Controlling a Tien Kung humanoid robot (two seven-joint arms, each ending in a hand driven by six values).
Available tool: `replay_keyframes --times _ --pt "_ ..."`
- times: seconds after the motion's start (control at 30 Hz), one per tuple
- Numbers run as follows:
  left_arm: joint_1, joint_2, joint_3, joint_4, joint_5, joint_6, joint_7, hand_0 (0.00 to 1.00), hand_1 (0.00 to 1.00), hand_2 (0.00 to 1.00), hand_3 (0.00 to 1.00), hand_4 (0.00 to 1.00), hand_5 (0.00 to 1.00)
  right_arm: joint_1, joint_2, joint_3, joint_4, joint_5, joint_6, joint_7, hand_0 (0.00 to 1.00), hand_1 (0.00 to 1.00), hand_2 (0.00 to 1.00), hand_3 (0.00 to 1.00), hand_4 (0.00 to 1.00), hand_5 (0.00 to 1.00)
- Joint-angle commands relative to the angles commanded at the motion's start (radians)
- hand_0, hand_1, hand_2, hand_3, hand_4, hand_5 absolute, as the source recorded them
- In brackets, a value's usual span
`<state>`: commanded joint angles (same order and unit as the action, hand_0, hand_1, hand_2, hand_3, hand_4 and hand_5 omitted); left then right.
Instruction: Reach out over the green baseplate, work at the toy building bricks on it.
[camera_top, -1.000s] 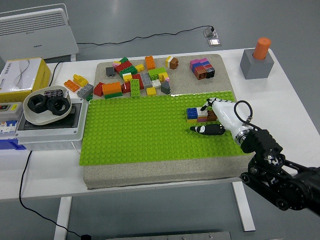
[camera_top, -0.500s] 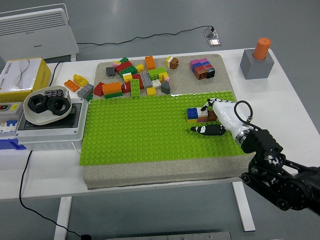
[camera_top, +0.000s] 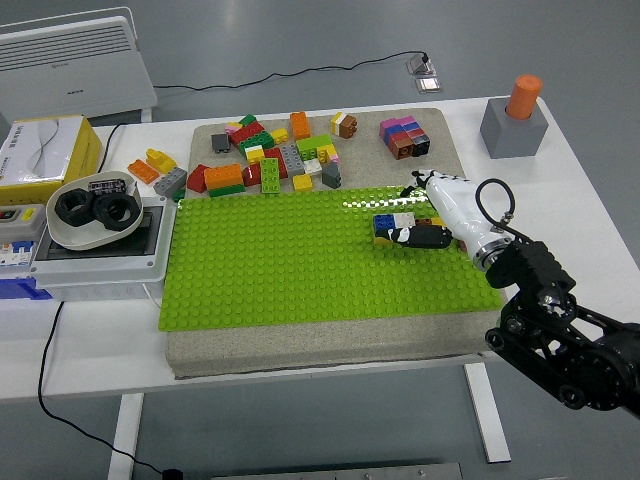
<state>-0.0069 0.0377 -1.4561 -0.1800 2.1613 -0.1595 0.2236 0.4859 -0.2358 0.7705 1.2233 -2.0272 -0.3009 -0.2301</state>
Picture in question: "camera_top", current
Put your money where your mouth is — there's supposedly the grey block holder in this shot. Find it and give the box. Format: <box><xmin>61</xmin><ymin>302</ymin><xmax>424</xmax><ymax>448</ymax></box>
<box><xmin>479</xmin><ymin>97</ymin><xmax>549</xmax><ymax>160</ymax></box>

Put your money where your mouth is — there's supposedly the grey electrical enclosure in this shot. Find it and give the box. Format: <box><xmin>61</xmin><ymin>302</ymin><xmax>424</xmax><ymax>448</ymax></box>
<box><xmin>29</xmin><ymin>196</ymin><xmax>179</xmax><ymax>303</ymax></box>

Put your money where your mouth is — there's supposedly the black terminal block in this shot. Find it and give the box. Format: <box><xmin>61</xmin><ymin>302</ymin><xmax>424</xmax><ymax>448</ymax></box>
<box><xmin>88</xmin><ymin>178</ymin><xmax>126</xmax><ymax>196</ymax></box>

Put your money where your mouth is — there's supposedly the orange cylinder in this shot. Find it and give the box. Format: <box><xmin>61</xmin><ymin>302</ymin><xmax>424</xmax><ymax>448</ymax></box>
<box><xmin>504</xmin><ymin>74</ymin><xmax>543</xmax><ymax>121</ymax></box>

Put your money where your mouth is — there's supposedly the grey push-button switch box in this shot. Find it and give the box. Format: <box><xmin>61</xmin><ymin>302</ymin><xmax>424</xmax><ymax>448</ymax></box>
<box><xmin>0</xmin><ymin>203</ymin><xmax>48</xmax><ymax>242</ymax></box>

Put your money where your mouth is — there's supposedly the light grey brick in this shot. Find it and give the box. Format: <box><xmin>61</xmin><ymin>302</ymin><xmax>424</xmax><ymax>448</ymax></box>
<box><xmin>279</xmin><ymin>143</ymin><xmax>305</xmax><ymax>176</ymax></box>
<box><xmin>153</xmin><ymin>168</ymin><xmax>189</xmax><ymax>197</ymax></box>

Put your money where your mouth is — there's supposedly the green studded baseplate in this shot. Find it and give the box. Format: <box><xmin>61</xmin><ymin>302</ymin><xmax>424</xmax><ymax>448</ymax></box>
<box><xmin>157</xmin><ymin>182</ymin><xmax>504</xmax><ymax>333</ymax></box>

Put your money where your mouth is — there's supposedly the grey-brown foam mat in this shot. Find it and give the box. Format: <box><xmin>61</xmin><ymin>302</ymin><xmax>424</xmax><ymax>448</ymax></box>
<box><xmin>164</xmin><ymin>107</ymin><xmax>517</xmax><ymax>379</ymax></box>

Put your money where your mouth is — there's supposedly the white circuit breaker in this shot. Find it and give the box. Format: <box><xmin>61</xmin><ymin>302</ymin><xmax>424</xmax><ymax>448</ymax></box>
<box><xmin>0</xmin><ymin>238</ymin><xmax>39</xmax><ymax>272</ymax></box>

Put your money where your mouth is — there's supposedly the dark green brick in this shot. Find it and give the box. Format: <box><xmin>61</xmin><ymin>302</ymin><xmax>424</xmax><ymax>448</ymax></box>
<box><xmin>237</xmin><ymin>133</ymin><xmax>275</xmax><ymax>155</ymax></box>

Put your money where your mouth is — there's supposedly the black heater power cable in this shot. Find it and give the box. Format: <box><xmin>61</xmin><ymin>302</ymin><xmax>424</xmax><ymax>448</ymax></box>
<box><xmin>152</xmin><ymin>49</ymin><xmax>427</xmax><ymax>94</ymax></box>

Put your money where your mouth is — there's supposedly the long lime green brick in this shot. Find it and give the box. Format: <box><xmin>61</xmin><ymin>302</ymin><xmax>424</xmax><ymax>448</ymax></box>
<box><xmin>259</xmin><ymin>157</ymin><xmax>282</xmax><ymax>195</ymax></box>

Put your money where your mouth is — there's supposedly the white bowl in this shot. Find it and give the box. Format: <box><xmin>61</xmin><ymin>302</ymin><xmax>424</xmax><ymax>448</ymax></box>
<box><xmin>45</xmin><ymin>172</ymin><xmax>145</xmax><ymax>252</ymax></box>

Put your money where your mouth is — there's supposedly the large black nut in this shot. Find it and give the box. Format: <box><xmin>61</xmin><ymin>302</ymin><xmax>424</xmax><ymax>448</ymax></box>
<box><xmin>92</xmin><ymin>193</ymin><xmax>141</xmax><ymax>232</ymax></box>
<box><xmin>54</xmin><ymin>187</ymin><xmax>97</xmax><ymax>229</ymax></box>

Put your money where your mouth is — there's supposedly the white panel heater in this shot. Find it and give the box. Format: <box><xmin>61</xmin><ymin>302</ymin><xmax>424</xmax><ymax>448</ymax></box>
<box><xmin>0</xmin><ymin>6</ymin><xmax>159</xmax><ymax>123</ymax></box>

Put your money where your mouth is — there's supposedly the white table leg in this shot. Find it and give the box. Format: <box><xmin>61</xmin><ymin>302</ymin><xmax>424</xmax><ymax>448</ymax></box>
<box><xmin>107</xmin><ymin>392</ymin><xmax>146</xmax><ymax>480</ymax></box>
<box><xmin>463</xmin><ymin>362</ymin><xmax>512</xmax><ymax>465</ymax></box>

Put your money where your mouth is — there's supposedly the large red brick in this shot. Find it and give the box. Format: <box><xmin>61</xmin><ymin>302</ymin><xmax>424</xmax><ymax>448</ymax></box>
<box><xmin>229</xmin><ymin>121</ymin><xmax>266</xmax><ymax>147</ymax></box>

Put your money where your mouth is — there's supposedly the yellow slope brick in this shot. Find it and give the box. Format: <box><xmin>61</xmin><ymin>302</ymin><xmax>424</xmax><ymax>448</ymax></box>
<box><xmin>145</xmin><ymin>148</ymin><xmax>178</xmax><ymax>175</ymax></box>

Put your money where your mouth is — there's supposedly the thin white wire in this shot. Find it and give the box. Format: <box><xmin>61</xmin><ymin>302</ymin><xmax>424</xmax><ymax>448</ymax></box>
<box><xmin>140</xmin><ymin>283</ymin><xmax>164</xmax><ymax>310</ymax></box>

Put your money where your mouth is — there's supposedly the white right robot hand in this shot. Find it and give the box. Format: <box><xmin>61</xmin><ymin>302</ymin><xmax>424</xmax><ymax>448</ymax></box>
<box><xmin>387</xmin><ymin>169</ymin><xmax>501</xmax><ymax>254</ymax></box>

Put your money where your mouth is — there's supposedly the red slope brick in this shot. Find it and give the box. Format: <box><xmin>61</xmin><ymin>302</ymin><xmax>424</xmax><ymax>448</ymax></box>
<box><xmin>186</xmin><ymin>163</ymin><xmax>210</xmax><ymax>194</ymax></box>

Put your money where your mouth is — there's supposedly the yellow and white tissue box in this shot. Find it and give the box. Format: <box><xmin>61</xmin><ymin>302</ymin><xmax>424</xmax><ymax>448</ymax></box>
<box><xmin>0</xmin><ymin>115</ymin><xmax>104</xmax><ymax>205</ymax></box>

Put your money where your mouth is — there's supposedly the flat orange brick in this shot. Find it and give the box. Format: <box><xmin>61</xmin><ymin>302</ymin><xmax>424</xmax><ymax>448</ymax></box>
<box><xmin>127</xmin><ymin>159</ymin><xmax>160</xmax><ymax>185</ymax></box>

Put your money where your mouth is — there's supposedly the large orange brick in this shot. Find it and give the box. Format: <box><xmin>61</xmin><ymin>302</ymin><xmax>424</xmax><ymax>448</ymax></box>
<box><xmin>203</xmin><ymin>163</ymin><xmax>245</xmax><ymax>191</ymax></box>

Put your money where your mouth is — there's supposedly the open metal floor socket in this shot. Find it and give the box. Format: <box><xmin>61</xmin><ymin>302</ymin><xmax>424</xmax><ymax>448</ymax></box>
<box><xmin>407</xmin><ymin>52</ymin><xmax>439</xmax><ymax>77</ymax></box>

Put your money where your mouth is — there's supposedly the tall orange brick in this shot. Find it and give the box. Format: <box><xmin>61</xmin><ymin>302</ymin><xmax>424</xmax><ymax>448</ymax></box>
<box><xmin>289</xmin><ymin>111</ymin><xmax>312</xmax><ymax>141</ymax></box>

